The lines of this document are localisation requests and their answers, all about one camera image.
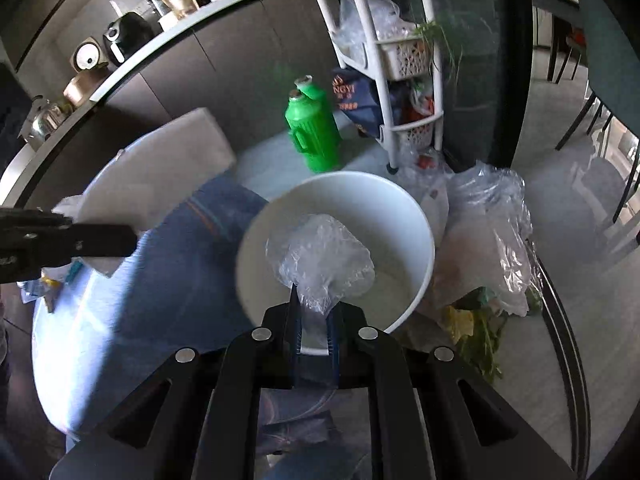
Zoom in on copper rice cooker pot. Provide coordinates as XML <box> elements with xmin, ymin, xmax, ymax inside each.
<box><xmin>63</xmin><ymin>62</ymin><xmax>111</xmax><ymax>108</ymax></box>

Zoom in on blue plaid tablecloth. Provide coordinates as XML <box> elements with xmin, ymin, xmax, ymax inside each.
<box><xmin>31</xmin><ymin>174</ymin><xmax>331</xmax><ymax>480</ymax></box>

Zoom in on black air fryer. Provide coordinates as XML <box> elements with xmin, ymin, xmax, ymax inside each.
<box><xmin>103</xmin><ymin>12</ymin><xmax>155</xmax><ymax>66</ymax></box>

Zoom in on white grey kitchen counter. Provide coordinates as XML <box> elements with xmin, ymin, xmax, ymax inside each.
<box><xmin>0</xmin><ymin>0</ymin><xmax>312</xmax><ymax>208</ymax></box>

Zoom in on clear plastic bags on floor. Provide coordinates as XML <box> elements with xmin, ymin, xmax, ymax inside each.
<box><xmin>397</xmin><ymin>148</ymin><xmax>533</xmax><ymax>318</ymax></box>

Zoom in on green thermos jug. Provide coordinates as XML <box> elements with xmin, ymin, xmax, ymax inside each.
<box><xmin>285</xmin><ymin>75</ymin><xmax>341</xmax><ymax>174</ymax></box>

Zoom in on green vegetable scraps on floor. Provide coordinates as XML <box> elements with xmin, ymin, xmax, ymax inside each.
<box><xmin>439</xmin><ymin>288</ymin><xmax>544</xmax><ymax>386</ymax></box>

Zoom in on white paper sheet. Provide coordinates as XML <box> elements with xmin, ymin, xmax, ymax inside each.
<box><xmin>51</xmin><ymin>106</ymin><xmax>238</xmax><ymax>279</ymax></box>

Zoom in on dark green dining chair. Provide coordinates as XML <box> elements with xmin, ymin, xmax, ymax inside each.
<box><xmin>554</xmin><ymin>0</ymin><xmax>640</xmax><ymax>246</ymax></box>

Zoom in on white round trash bin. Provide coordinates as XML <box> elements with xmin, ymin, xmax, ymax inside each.
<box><xmin>235</xmin><ymin>171</ymin><xmax>435</xmax><ymax>356</ymax></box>

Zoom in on dark blue printed bag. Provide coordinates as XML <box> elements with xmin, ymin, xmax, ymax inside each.
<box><xmin>332</xmin><ymin>67</ymin><xmax>383</xmax><ymax>139</ymax></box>

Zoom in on white rice cooker lid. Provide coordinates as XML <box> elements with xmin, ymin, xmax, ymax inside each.
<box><xmin>70</xmin><ymin>37</ymin><xmax>108</xmax><ymax>73</ymax></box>

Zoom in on clear plastic bag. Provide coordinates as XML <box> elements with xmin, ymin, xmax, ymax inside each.
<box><xmin>265</xmin><ymin>214</ymin><xmax>375</xmax><ymax>316</ymax></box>

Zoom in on white tiered storage rack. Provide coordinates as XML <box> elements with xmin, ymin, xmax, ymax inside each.
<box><xmin>316</xmin><ymin>0</ymin><xmax>447</xmax><ymax>174</ymax></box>

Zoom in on steel kettle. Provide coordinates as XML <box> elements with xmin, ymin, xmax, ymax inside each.
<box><xmin>20</xmin><ymin>94</ymin><xmax>74</xmax><ymax>151</ymax></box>

